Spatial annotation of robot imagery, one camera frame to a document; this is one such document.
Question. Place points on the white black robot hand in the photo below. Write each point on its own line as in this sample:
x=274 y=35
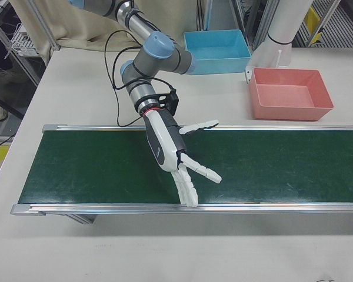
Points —
x=161 y=141

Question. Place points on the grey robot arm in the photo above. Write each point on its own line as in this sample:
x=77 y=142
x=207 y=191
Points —
x=161 y=58

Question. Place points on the blue plastic box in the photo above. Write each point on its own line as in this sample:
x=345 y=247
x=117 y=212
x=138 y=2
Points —
x=220 y=64

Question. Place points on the pink plastic box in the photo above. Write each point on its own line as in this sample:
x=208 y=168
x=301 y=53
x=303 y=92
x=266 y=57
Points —
x=285 y=97

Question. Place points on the green belt conveyor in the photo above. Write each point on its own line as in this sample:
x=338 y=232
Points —
x=253 y=170

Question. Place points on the beige cloth curtain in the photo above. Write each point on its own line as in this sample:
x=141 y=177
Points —
x=76 y=29

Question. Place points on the white column stand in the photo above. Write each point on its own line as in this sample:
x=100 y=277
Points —
x=285 y=23

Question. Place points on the yellow plastic part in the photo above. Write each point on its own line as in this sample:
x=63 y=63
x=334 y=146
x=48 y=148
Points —
x=311 y=16

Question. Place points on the metal roller rack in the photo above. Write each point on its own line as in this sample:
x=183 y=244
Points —
x=341 y=29

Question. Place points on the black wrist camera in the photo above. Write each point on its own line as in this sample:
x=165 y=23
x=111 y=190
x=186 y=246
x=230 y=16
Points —
x=173 y=101

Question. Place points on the metal base bracket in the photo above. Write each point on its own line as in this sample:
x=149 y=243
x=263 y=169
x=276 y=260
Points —
x=248 y=75

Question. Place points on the blue metal post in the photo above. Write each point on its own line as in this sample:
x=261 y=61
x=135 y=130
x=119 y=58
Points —
x=208 y=14

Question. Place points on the aluminium shelf frame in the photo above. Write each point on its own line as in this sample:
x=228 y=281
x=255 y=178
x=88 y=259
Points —
x=257 y=29

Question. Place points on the aluminium frame post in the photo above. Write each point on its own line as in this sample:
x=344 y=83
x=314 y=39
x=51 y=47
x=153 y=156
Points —
x=47 y=32

